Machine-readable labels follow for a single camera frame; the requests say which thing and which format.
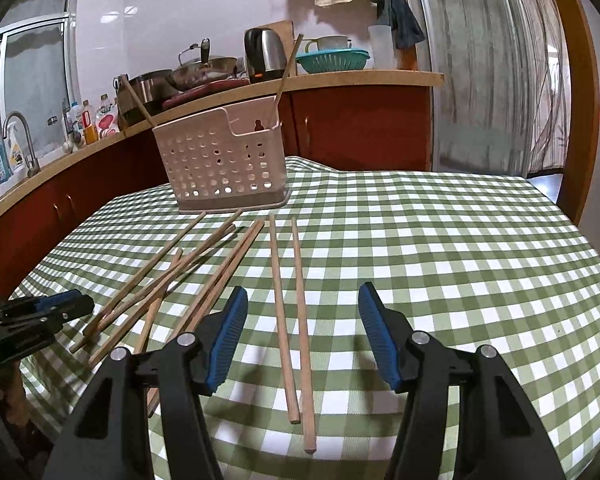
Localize white mug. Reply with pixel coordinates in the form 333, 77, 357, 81
305, 35, 353, 53

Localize metal faucet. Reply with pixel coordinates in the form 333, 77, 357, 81
2, 111, 42, 178

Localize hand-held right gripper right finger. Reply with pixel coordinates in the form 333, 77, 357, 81
357, 282, 566, 480

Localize wooden chopstick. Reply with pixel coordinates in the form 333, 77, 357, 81
290, 217, 317, 455
119, 74, 158, 130
271, 34, 305, 113
87, 225, 238, 368
70, 210, 244, 353
267, 214, 302, 425
82, 211, 207, 338
170, 219, 257, 341
186, 221, 266, 333
134, 247, 183, 355

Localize wooden kitchen countertop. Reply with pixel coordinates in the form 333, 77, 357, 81
0, 71, 446, 228

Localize green checked tablecloth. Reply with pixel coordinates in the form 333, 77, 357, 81
10, 155, 600, 480

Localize frosted glass sliding door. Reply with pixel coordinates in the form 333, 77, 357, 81
400, 0, 568, 178

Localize metal wok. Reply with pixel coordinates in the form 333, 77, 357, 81
166, 37, 238, 90

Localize translucent plastic container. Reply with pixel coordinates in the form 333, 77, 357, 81
368, 24, 397, 71

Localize yellow label spray bottle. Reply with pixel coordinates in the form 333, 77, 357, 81
2, 125, 26, 173

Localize dark hanging cloth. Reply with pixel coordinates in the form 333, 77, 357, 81
370, 0, 426, 51

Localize pink perforated utensil basket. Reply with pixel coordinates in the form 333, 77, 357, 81
152, 95, 291, 213

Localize wooden door frame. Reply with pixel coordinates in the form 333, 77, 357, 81
525, 0, 600, 228

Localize person's left hand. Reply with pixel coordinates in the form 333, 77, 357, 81
0, 360, 28, 426

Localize orange liquid bottle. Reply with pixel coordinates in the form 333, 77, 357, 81
81, 101, 99, 145

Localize stainless steel pot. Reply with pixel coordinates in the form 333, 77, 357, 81
114, 69, 178, 116

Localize steel electric kettle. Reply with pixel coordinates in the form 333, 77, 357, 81
243, 27, 288, 84

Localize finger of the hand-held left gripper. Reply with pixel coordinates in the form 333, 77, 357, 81
0, 316, 63, 361
0, 290, 95, 320

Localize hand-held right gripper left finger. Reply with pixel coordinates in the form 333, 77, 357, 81
42, 286, 249, 480

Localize teal plastic colander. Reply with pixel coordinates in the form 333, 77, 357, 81
296, 49, 371, 75

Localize red kitchen cabinets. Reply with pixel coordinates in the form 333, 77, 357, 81
0, 85, 433, 301

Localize red induction cooker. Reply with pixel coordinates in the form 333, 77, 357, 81
161, 79, 251, 111

